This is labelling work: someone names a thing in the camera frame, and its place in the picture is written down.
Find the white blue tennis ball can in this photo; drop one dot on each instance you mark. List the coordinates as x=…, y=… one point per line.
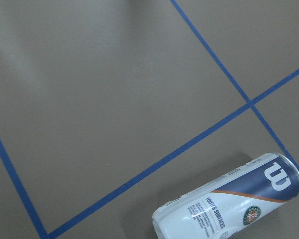
x=231, y=202

